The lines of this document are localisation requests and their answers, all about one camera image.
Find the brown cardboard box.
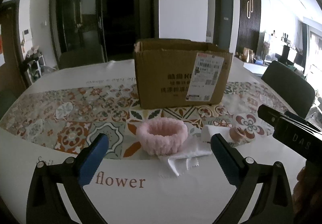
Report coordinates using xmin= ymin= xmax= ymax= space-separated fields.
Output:
xmin=134 ymin=39 xmax=233 ymax=109

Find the right hand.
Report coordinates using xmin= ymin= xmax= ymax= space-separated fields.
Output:
xmin=292 ymin=165 xmax=321 ymax=214

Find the pink fluffy headband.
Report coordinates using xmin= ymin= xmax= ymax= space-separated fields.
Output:
xmin=136 ymin=117 xmax=188 ymax=156

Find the patterned floral table runner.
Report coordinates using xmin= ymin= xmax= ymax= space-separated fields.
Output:
xmin=1 ymin=82 xmax=288 ymax=159

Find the pink cable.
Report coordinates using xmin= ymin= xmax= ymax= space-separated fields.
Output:
xmin=229 ymin=127 xmax=246 ymax=143

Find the dark chair behind table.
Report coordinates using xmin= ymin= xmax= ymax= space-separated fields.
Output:
xmin=58 ymin=49 xmax=105 ymax=69

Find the dark green right chair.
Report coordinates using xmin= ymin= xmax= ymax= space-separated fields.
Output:
xmin=261 ymin=61 xmax=315 ymax=118

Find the white cloth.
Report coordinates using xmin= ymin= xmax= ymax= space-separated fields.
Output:
xmin=158 ymin=125 xmax=232 ymax=178

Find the shoe rack with items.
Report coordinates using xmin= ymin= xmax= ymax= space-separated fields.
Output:
xmin=21 ymin=45 xmax=45 ymax=82

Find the white low tv cabinet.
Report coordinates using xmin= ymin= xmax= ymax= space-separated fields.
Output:
xmin=235 ymin=47 xmax=266 ymax=66

